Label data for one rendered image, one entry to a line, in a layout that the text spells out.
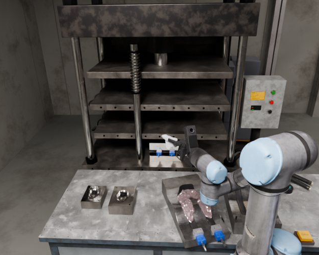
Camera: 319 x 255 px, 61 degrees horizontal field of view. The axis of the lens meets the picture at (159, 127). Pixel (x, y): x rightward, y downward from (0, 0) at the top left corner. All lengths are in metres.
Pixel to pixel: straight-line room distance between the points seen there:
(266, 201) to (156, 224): 1.01
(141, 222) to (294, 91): 4.61
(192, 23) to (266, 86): 0.76
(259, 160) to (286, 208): 1.28
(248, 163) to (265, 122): 1.59
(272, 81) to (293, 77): 3.50
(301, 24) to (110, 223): 4.72
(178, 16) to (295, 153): 1.33
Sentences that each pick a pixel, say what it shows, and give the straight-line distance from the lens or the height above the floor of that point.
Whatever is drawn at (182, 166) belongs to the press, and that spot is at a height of 0.79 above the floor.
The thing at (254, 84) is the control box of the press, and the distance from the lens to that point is 2.22.
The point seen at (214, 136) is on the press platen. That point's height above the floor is 1.02.
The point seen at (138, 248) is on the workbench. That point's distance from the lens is 1.79.
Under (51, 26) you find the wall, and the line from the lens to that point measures 5.39.
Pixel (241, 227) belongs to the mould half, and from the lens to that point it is 1.71.
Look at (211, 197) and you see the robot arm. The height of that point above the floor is 1.33.
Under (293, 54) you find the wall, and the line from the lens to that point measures 5.63.
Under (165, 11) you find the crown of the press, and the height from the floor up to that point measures 1.96.
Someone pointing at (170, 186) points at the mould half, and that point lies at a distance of 1.84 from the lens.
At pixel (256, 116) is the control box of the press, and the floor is 1.17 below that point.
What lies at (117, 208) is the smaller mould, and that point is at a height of 0.85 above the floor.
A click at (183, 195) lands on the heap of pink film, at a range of 1.80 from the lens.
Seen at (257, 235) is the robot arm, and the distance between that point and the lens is 0.92.
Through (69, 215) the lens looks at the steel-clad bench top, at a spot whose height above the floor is 0.80.
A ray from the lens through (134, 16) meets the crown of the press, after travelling 1.92.
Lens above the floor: 2.02
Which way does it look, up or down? 25 degrees down
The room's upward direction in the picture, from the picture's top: 1 degrees counter-clockwise
